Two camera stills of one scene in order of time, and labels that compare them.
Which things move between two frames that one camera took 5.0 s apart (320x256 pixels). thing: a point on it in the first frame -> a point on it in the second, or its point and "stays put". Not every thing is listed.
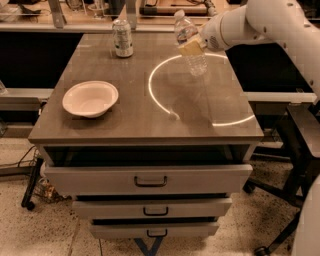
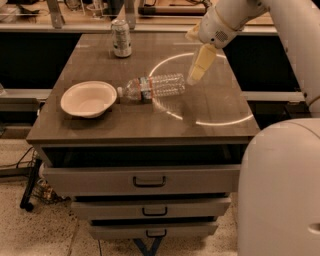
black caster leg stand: [27, 201] stays put
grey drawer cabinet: [142, 148] stays put
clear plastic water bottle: [185, 29] -> [150, 87]
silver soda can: [122, 37] stays put
